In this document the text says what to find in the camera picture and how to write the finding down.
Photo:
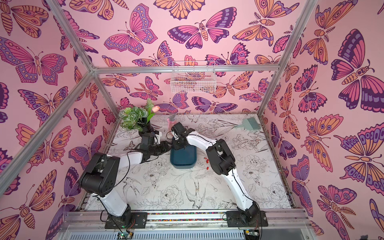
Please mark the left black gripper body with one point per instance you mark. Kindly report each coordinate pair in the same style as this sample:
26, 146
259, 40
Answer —
158, 149

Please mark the teal plastic storage box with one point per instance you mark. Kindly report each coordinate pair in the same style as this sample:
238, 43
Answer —
183, 156

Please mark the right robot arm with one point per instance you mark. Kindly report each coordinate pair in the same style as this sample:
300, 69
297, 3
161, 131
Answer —
223, 163

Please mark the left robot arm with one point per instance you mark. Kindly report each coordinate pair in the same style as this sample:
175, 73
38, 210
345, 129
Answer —
100, 176

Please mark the pink spray bottle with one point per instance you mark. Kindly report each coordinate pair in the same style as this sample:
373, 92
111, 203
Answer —
172, 121

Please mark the green plant in black vase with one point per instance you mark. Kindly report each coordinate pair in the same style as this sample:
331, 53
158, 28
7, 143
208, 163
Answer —
134, 118

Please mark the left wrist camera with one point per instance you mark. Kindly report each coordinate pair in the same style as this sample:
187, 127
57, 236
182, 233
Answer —
157, 137

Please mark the white wire basket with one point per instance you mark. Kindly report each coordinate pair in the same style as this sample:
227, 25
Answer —
193, 77

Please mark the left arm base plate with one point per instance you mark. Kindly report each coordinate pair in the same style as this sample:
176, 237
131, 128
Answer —
129, 220

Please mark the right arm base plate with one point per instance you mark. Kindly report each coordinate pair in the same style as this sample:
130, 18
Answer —
238, 219

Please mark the aluminium front rail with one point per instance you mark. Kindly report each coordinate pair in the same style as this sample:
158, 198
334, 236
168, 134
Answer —
183, 220

